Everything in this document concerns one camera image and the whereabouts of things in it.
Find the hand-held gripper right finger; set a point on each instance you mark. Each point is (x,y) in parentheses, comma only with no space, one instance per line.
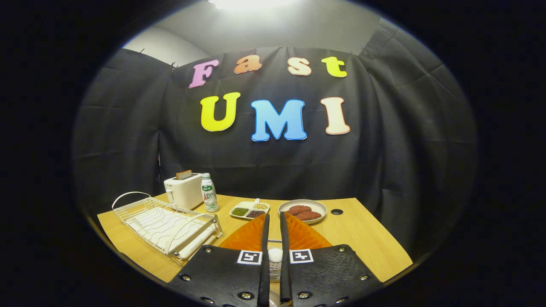
(285,273)

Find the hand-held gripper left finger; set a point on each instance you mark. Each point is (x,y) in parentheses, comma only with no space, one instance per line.
(265,273)

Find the beige round meat plate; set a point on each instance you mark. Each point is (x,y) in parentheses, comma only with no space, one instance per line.
(320,209)

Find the dark red beans pile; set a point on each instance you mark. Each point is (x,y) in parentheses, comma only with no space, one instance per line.
(255,213)

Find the red meat slice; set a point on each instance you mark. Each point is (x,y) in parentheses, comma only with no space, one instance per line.
(298,209)
(309,215)

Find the white divided snack tray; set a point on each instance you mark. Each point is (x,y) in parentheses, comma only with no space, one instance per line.
(249,209)

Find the green mung beans pile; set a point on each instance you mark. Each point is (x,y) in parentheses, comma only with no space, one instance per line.
(239,211)

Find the yellow soybeans pile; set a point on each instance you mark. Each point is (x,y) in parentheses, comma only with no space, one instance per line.
(261,206)

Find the white rice pile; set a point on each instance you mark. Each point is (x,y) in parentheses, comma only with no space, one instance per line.
(248,205)

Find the white drink bottle green label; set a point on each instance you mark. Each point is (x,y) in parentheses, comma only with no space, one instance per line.
(209,196)

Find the white toaster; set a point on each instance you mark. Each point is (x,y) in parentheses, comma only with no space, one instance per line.
(185,192)

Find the brown bread slice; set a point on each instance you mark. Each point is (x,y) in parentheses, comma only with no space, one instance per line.
(184,175)

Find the black backdrop cloth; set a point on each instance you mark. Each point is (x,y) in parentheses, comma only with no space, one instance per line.
(384,149)

